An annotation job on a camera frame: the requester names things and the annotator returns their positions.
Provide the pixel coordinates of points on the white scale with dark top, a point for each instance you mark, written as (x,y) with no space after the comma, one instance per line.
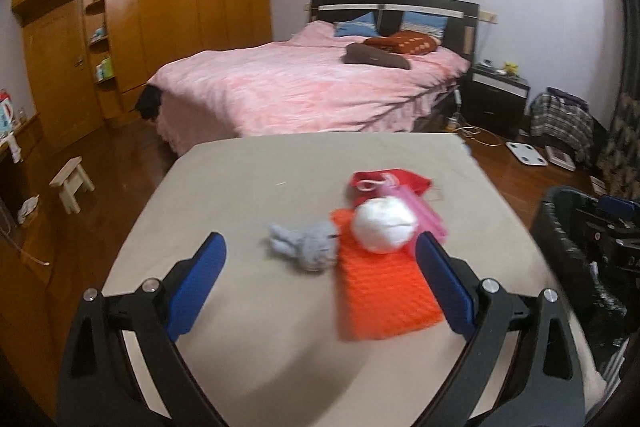
(561,158)

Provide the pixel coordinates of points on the white tissue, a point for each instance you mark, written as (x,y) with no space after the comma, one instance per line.
(382,224)

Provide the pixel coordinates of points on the brown cushion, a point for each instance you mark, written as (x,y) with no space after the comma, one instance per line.
(375,57)

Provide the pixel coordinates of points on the red dotted pillow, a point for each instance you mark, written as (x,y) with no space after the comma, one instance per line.
(405,44)

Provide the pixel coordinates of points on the black bin with plastic liner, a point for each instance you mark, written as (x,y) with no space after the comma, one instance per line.
(560,247)

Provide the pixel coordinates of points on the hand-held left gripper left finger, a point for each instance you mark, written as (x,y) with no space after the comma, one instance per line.
(197,282)

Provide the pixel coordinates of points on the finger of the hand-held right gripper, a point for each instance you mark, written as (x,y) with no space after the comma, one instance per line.
(620,206)
(600,224)

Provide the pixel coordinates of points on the small white bottle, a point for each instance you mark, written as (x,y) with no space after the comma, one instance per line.
(15,149)

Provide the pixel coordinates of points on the bed with pink cover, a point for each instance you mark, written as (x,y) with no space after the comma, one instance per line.
(450,7)

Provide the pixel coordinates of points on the wooden sideboard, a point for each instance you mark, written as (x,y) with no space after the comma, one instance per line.
(27,132)

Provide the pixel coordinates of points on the white bathroom scale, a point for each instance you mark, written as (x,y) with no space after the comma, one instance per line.
(525,153)

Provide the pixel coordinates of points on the beige wall socket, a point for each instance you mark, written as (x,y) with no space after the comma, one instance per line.
(487,16)

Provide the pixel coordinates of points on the small white devices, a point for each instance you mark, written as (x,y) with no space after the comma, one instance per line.
(492,68)

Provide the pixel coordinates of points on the red plastic bag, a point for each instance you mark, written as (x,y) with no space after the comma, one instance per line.
(395,182)

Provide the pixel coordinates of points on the small wooden stool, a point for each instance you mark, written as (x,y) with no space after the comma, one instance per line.
(70,177)

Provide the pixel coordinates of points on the orange knitted cloth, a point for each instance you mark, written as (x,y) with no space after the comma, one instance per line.
(385,297)

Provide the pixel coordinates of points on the grey-blue glove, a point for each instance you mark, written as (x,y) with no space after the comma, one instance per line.
(310,247)

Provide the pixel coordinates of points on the pink blanket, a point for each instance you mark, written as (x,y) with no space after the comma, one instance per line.
(300,97)

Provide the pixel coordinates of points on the green bottle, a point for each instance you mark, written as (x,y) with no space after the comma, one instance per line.
(106,69)

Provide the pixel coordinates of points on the white paper box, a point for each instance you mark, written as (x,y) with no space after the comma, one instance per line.
(598,183)

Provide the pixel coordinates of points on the small toiletry jars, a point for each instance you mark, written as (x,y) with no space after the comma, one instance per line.
(98,35)

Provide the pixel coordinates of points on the plaid cloth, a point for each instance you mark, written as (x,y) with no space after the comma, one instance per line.
(560,127)

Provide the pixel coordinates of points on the pink plastic bag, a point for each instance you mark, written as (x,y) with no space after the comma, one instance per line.
(427,214)

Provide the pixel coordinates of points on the wooden wardrobe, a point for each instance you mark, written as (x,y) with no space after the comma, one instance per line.
(200,7)

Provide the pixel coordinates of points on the blue pillow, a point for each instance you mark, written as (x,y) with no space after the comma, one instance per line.
(355,27)
(425,23)

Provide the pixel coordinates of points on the dark nightstand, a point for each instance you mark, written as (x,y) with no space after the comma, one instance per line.
(492,107)

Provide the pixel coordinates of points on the yellow plush toy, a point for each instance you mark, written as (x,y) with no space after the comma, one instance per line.
(510,68)

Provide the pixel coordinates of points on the black garment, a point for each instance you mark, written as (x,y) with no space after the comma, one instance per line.
(150,102)

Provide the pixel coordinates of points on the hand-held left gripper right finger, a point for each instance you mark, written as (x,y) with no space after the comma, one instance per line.
(445,282)

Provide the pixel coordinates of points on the beige tablecloth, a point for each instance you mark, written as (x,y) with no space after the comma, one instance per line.
(275,347)

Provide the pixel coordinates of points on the dark patterned curtain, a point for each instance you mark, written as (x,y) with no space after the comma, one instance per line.
(625,132)

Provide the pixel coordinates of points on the white plastic bag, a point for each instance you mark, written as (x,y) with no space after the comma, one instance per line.
(28,209)

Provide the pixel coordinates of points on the white blue red container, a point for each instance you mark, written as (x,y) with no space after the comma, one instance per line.
(6,114)

